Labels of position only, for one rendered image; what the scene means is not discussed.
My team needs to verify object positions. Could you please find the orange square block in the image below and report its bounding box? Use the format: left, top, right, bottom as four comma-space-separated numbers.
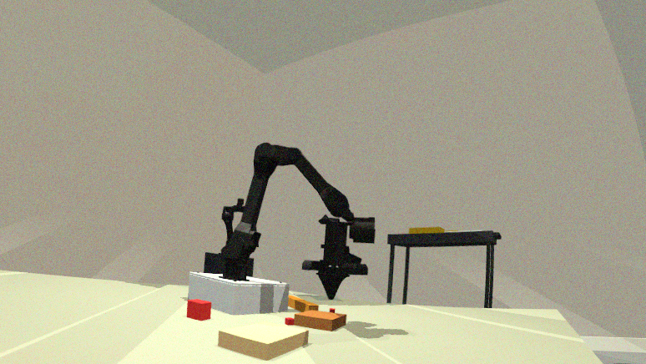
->
294, 311, 347, 331

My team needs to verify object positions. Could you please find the tan block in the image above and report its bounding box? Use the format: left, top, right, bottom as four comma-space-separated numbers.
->
218, 321, 309, 361

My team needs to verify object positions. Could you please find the orange rectangular board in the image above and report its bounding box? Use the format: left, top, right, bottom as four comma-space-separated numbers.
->
288, 296, 319, 312

